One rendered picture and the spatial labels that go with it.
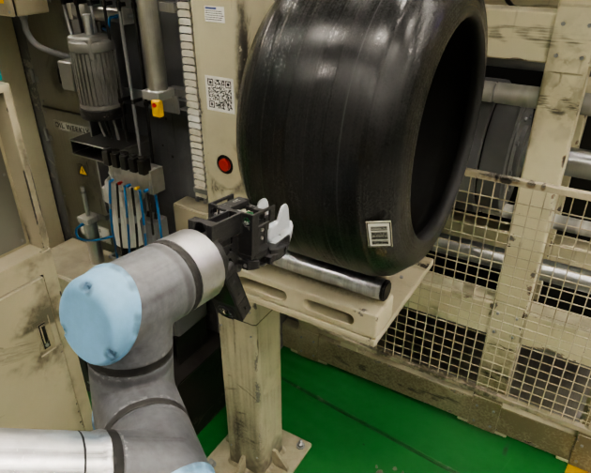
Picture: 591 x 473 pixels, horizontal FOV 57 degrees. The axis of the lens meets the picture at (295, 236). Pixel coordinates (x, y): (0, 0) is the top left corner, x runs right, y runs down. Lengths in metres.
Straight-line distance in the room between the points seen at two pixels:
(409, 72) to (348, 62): 0.09
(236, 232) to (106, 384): 0.23
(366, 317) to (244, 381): 0.61
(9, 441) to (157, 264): 0.21
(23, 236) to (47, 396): 0.41
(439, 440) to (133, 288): 1.63
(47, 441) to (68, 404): 1.08
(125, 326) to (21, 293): 0.82
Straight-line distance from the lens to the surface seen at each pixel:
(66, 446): 0.51
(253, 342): 1.49
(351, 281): 1.11
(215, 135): 1.26
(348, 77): 0.84
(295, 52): 0.89
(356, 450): 1.98
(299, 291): 1.16
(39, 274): 1.37
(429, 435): 2.06
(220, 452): 1.96
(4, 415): 1.47
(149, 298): 0.56
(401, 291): 1.28
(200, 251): 0.62
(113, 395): 0.61
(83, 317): 0.57
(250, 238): 0.69
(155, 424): 0.56
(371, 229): 0.89
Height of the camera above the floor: 1.53
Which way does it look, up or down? 29 degrees down
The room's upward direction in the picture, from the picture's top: straight up
